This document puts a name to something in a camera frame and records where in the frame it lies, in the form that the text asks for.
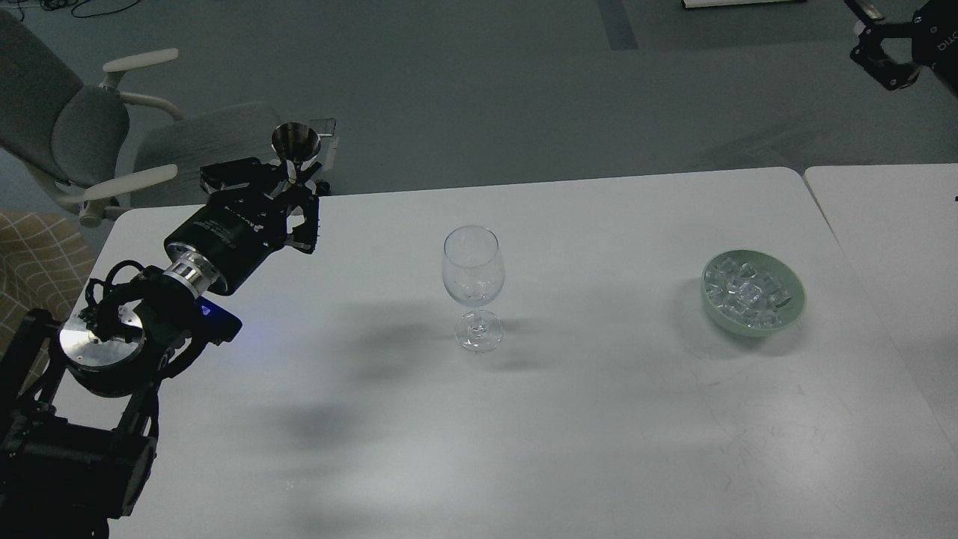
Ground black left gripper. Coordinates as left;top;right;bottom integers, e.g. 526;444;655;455
164;158;320;296

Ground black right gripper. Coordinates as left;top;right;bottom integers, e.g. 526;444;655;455
843;0;957;96

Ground steel double jigger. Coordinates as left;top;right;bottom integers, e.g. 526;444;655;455
271;122;324;198

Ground clear ice cubes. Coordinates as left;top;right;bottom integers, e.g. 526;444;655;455
704;255;793;329

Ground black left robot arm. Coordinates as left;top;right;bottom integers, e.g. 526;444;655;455
2;157;329;538

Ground clear wine glass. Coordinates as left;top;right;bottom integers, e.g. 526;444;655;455
442;225;505;353

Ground grey office chair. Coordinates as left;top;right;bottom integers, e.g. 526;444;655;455
2;11;290;228

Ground beige checkered cushion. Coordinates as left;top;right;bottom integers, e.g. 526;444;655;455
1;210;96;352

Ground green bowl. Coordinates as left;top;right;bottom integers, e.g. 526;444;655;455
699;249;808;340

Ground black floor cable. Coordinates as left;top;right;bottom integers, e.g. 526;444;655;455
0;0;143;19

